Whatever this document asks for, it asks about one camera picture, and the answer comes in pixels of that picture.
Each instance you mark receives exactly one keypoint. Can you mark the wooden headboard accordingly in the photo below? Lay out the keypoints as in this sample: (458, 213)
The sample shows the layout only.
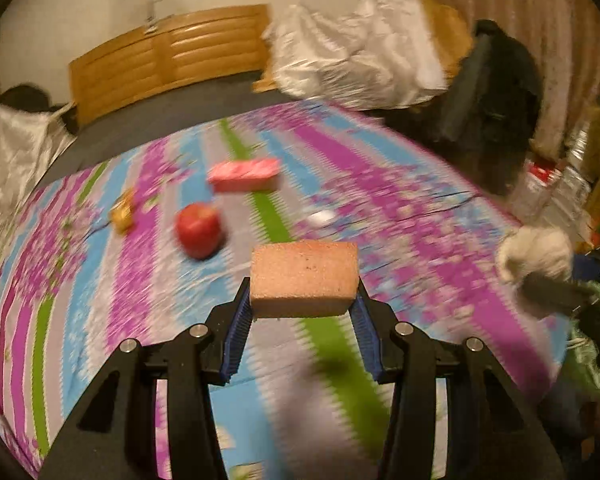
(180, 55)

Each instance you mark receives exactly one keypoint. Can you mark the pink box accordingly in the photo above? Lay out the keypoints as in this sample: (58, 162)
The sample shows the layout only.
(244, 175)

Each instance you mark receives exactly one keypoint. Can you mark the black cloth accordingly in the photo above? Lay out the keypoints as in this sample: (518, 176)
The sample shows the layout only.
(25, 100)

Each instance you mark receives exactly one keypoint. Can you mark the beige sponge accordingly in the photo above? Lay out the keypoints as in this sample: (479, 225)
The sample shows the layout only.
(305, 277)

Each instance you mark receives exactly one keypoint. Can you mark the dark jacket on chair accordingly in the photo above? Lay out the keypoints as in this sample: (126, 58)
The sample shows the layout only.
(495, 105)

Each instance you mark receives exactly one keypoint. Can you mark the white satin cloth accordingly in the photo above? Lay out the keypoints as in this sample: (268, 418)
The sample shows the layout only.
(15, 160)
(355, 55)

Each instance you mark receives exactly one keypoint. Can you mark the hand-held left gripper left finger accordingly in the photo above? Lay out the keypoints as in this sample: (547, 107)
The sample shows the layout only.
(237, 340)

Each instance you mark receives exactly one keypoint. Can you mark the white bottle cap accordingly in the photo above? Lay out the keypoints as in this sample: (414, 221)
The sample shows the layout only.
(320, 217)

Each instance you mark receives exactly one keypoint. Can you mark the pink patterned curtain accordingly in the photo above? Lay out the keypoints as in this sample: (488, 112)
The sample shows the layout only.
(540, 20)

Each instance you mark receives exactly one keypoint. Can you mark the white tissue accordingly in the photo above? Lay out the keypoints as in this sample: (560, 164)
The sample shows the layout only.
(535, 252)

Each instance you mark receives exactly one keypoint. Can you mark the brown cloth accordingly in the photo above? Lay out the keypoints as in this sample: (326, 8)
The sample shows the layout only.
(445, 30)

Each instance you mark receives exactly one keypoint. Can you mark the red apple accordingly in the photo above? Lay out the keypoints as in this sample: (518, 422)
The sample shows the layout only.
(199, 230)

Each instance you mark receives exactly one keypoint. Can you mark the purple striped floral blanket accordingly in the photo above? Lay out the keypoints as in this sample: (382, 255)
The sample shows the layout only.
(380, 200)

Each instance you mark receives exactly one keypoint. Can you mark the gold foil wrapper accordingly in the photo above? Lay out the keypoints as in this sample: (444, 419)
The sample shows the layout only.
(122, 212)

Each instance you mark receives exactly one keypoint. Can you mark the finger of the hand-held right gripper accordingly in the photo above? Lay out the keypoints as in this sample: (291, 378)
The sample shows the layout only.
(560, 290)

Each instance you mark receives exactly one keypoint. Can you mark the stack of white boxes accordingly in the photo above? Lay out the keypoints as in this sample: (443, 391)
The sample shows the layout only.
(565, 185)

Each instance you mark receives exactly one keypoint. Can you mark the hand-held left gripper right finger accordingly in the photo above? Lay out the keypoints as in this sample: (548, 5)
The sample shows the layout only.
(367, 340)

